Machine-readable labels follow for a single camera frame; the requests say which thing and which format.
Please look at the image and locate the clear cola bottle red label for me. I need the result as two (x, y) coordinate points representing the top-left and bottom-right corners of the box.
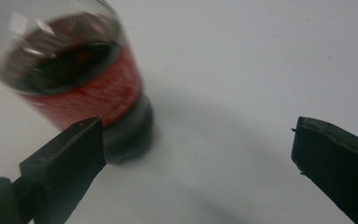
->
(0, 0), (155, 165)

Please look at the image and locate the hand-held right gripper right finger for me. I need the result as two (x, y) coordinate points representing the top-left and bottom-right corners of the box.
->
(290, 116), (358, 224)

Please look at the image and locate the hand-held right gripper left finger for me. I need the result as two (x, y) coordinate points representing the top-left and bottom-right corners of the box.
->
(12, 117), (107, 224)

